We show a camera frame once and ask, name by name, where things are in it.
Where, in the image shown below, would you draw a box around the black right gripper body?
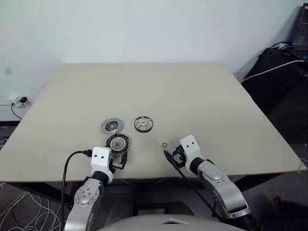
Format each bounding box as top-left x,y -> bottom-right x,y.
171,144 -> 188,169

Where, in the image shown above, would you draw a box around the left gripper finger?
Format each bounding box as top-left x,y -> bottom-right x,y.
121,151 -> 129,170

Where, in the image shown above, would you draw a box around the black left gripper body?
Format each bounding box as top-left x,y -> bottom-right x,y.
109,155 -> 125,171

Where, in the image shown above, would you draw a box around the copper wound motor stator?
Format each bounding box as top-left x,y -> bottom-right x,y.
105,133 -> 132,156

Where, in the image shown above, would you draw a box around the silver motor cover plate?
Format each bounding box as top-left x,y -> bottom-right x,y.
100,116 -> 124,135

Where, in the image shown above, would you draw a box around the silver spoked rotor disc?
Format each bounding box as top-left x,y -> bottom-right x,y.
133,115 -> 154,133

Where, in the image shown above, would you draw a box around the grey robot torso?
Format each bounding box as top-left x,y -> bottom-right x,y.
96,213 -> 249,231

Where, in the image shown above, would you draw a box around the large black case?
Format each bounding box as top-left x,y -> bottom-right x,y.
241,47 -> 308,145

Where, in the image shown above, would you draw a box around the clear table corner guard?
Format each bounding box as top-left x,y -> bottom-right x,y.
297,159 -> 308,173

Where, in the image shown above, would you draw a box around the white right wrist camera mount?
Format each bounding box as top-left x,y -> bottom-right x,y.
180,135 -> 205,165

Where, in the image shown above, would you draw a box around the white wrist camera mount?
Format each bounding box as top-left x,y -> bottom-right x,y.
180,135 -> 205,165
90,146 -> 115,177

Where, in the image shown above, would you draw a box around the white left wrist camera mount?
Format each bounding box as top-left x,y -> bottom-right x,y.
90,146 -> 115,177

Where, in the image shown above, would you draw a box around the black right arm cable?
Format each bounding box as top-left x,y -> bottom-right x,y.
175,165 -> 223,219

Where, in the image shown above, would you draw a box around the black table frame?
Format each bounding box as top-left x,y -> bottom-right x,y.
6,171 -> 300,210

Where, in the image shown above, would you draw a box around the white floor cable tangle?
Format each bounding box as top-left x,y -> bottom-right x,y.
0,180 -> 64,231

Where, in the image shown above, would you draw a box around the thin black adapter cable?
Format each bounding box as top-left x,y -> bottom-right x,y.
10,102 -> 24,120

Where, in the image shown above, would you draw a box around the white cable on case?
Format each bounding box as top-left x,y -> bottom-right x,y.
241,59 -> 307,82

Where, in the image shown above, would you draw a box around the white wall power strip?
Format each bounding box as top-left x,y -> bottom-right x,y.
0,94 -> 35,108

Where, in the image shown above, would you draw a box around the black cables behind case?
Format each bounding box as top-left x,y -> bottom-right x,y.
271,41 -> 295,51

